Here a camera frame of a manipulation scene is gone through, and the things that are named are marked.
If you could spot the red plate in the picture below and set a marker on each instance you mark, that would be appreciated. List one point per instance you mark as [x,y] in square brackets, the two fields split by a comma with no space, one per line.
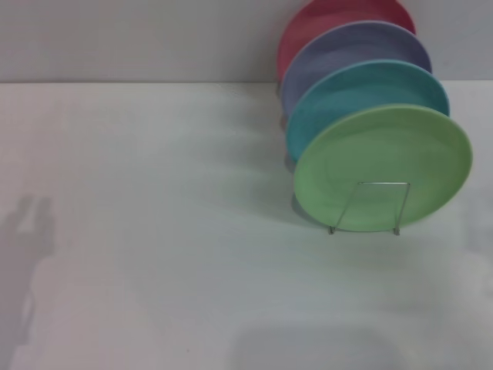
[327,19]

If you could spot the green plate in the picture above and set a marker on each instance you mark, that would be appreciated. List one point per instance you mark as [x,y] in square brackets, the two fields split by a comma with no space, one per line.
[385,154]

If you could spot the purple plate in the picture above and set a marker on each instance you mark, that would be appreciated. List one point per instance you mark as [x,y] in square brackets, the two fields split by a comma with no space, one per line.
[346,50]

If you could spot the blue plate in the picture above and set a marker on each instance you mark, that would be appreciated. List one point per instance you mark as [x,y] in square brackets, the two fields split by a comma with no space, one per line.
[346,92]

